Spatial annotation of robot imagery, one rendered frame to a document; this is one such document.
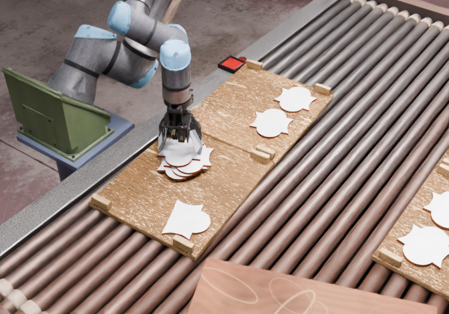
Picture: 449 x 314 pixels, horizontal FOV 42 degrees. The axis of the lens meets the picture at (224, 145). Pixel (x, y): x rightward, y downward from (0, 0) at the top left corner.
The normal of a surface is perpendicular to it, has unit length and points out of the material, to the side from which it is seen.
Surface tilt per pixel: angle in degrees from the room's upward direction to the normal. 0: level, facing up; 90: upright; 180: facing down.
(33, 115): 90
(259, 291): 0
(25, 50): 0
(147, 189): 0
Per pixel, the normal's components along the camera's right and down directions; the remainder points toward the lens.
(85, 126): 0.83, 0.38
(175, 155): 0.01, -0.76
